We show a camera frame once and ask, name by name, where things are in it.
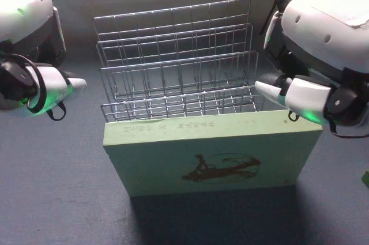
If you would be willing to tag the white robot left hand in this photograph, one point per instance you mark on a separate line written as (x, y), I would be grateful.
(26, 11)

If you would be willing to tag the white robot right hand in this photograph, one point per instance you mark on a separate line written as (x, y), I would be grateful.
(323, 26)

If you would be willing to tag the light green book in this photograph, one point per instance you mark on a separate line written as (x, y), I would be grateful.
(161, 164)

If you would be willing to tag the small green block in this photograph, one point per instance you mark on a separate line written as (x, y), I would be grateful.
(366, 180)

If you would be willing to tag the grey table cloth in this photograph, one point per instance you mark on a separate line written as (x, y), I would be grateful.
(57, 184)

